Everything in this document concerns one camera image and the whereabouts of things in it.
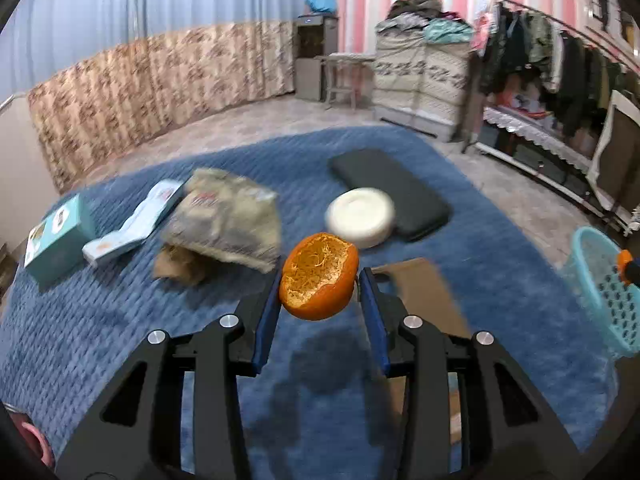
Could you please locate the blue quilted blanket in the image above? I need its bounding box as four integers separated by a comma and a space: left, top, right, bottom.
1, 128, 613, 479

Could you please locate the crumpled grey snack bag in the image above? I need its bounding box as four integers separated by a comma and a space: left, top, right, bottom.
162, 168, 282, 273

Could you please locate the small folding table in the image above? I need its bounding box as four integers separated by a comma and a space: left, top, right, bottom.
317, 52, 375, 110

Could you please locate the clothes rack with garments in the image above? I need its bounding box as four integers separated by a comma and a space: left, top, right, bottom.
462, 0, 639, 164

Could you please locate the framed wall picture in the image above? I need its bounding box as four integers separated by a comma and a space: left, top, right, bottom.
588, 0, 639, 60

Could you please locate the blue floral curtain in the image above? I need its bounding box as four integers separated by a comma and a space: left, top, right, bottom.
1, 0, 303, 192

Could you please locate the cloth covered cabinet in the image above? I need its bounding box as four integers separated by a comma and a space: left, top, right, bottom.
372, 30, 471, 142

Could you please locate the chair with beige cover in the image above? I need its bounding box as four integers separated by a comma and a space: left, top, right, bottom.
587, 91, 639, 217

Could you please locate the pile of folded clothes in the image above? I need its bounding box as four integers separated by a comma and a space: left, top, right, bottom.
375, 0, 473, 44

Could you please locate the brown phone case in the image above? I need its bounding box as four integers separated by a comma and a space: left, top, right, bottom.
371, 258, 472, 444

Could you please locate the white tissue pack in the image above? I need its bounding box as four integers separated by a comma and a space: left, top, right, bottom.
82, 180, 184, 268

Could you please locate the brown paper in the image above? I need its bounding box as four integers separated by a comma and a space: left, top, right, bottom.
152, 244, 210, 286

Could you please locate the half orange peel cup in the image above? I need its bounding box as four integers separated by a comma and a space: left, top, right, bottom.
279, 232, 359, 321

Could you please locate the grey water dispenser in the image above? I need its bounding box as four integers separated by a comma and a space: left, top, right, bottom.
294, 14, 338, 102

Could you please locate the white cabinet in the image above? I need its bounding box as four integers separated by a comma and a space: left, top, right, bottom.
0, 93, 60, 252

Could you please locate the teal tissue box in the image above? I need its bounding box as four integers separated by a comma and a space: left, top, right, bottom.
24, 195, 96, 288

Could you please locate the light blue plastic basket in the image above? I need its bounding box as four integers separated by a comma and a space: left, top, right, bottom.
560, 226, 639, 358

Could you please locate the low shelf with lace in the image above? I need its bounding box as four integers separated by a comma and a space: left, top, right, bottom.
472, 105, 611, 219

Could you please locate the black phone case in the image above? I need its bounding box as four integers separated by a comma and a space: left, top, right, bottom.
329, 148, 452, 242

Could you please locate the white round tin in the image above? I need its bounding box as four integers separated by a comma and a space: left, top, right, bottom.
324, 188, 396, 249

